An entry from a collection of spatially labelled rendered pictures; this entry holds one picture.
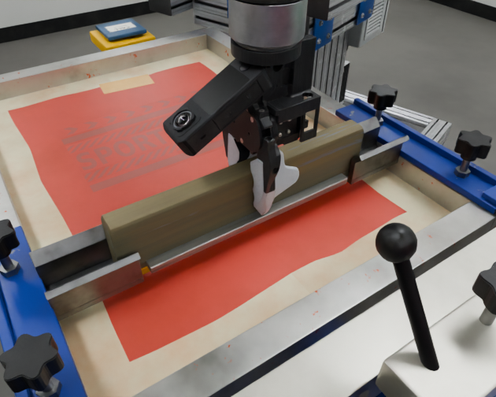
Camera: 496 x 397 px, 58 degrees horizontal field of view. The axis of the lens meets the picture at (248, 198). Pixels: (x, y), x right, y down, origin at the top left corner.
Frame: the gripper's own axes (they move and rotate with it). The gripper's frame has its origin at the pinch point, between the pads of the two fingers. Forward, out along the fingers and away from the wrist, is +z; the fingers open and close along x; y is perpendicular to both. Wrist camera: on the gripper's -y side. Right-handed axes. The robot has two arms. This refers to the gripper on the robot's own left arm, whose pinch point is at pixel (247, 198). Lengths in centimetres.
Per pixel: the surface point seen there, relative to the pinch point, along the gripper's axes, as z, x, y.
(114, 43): 6, 72, 8
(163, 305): 5.3, -5.1, -14.9
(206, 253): 5.3, -0.9, -6.9
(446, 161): 0.6, -8.3, 28.6
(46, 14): 86, 367, 44
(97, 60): 2, 56, -1
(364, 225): 5.2, -8.3, 13.5
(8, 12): 80, 367, 17
